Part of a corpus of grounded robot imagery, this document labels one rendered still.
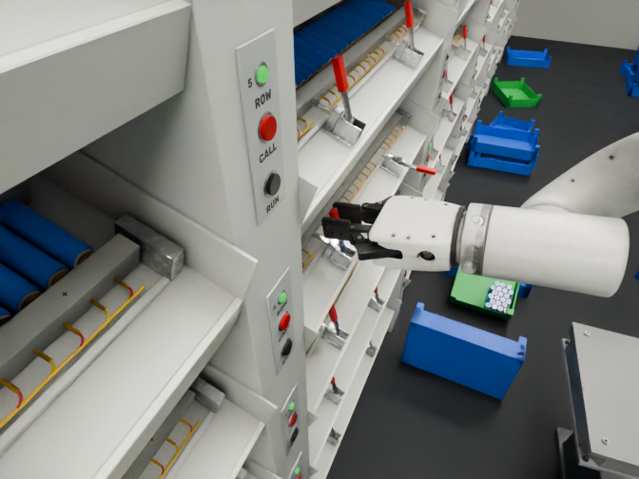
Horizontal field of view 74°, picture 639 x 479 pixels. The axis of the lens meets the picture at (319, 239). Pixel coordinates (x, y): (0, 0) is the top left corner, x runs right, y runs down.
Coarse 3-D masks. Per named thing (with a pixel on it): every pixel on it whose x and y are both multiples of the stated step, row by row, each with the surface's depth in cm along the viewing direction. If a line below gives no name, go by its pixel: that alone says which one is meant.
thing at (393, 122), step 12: (396, 120) 88; (384, 132) 83; (372, 144) 79; (372, 156) 79; (360, 168) 74; (348, 180) 71; (360, 180) 74; (336, 192) 68; (324, 216) 64; (312, 228) 61
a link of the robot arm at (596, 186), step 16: (624, 144) 44; (592, 160) 48; (608, 160) 46; (624, 160) 44; (560, 176) 52; (576, 176) 50; (592, 176) 49; (608, 176) 47; (624, 176) 45; (544, 192) 53; (560, 192) 51; (576, 192) 50; (592, 192) 49; (608, 192) 48; (624, 192) 47; (576, 208) 51; (592, 208) 50; (608, 208) 49; (624, 208) 48
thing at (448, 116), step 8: (456, 88) 152; (464, 88) 151; (456, 96) 153; (464, 96) 152; (448, 104) 148; (456, 104) 150; (440, 112) 142; (448, 112) 140; (456, 112) 146; (440, 120) 139; (448, 120) 141; (440, 128) 136; (448, 128) 137; (440, 136) 132; (448, 136) 134; (432, 144) 120; (440, 144) 129; (432, 152) 121; (432, 160) 122; (424, 184) 112
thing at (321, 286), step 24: (408, 120) 90; (432, 120) 90; (384, 144) 85; (408, 144) 88; (408, 168) 83; (384, 192) 76; (312, 240) 63; (312, 288) 58; (336, 288) 59; (312, 312) 55; (312, 336) 49
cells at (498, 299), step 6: (498, 282) 142; (492, 288) 142; (498, 288) 142; (504, 288) 141; (510, 288) 141; (492, 294) 141; (498, 294) 141; (504, 294) 142; (510, 294) 140; (486, 300) 145; (492, 300) 140; (498, 300) 140; (504, 300) 140; (510, 300) 140; (486, 306) 140; (492, 306) 140; (498, 306) 139; (504, 306) 139; (504, 312) 138
